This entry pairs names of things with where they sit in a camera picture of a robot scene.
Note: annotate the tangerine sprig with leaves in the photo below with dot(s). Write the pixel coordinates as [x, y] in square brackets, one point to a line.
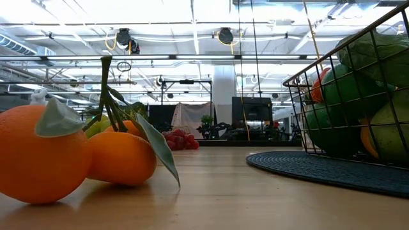
[38, 159]

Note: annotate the beige cloth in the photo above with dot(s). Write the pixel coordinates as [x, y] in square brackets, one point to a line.
[188, 115]

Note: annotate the red grape bunch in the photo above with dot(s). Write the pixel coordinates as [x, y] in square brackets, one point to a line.
[180, 139]

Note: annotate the orange bell pepper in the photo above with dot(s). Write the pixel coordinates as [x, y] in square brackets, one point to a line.
[318, 89]

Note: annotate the round dark blue mat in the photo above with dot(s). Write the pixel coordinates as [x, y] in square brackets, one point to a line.
[319, 172]

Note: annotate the round glossy green fruit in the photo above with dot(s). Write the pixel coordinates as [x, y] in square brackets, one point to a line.
[334, 131]

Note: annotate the green grape bunch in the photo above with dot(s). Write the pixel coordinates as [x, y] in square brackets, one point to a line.
[96, 127]

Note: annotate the overhead light bar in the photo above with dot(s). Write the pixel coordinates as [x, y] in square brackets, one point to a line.
[204, 57]

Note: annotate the small background plant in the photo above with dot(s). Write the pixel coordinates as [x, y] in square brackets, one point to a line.
[207, 119]

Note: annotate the bright green pear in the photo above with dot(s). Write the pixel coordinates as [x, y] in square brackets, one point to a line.
[393, 134]

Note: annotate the black background frame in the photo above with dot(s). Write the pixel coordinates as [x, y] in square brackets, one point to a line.
[187, 82]

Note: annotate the black background monitor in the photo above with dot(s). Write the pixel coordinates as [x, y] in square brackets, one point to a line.
[252, 108]

